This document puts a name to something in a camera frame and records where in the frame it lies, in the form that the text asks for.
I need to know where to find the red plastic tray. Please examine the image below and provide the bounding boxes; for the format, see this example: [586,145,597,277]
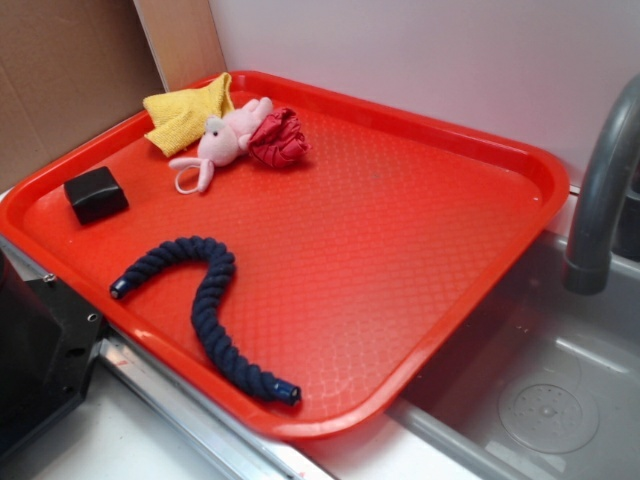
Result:
[1,72,569,440]

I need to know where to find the grey sink faucet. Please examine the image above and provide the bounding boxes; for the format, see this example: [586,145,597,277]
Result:
[562,76,639,295]

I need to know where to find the yellow knitted cloth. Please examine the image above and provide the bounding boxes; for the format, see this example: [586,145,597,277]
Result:
[142,72,234,157]

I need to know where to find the grey toy sink basin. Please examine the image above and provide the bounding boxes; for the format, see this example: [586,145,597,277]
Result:
[389,233,639,479]

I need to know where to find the pink pig plush toy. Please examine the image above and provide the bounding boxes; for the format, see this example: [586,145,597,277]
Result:
[169,97,274,195]

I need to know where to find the crumpled red cloth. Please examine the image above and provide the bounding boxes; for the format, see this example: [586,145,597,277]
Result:
[248,107,311,168]

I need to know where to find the black box at left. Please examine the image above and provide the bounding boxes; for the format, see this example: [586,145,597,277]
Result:
[1,255,106,462]

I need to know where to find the small black box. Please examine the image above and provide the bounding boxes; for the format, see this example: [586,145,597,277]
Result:
[63,167,129,225]

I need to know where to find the dark blue braided rope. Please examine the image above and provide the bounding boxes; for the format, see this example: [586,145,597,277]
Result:
[109,236,303,407]

